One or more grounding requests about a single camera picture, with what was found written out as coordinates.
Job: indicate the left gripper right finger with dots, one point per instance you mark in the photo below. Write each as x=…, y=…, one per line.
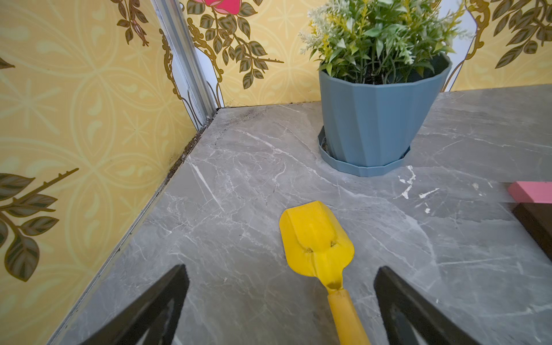
x=406, y=314

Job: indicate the potted green plant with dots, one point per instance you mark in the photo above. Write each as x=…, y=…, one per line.
x=382, y=65

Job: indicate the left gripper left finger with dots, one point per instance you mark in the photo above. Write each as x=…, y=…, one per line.
x=153, y=317

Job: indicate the pink block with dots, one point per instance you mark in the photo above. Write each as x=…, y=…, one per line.
x=531, y=192

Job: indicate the yellow toy shovel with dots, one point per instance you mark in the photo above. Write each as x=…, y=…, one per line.
x=317, y=246

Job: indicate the dark brown block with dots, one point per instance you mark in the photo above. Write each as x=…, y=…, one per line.
x=536, y=219

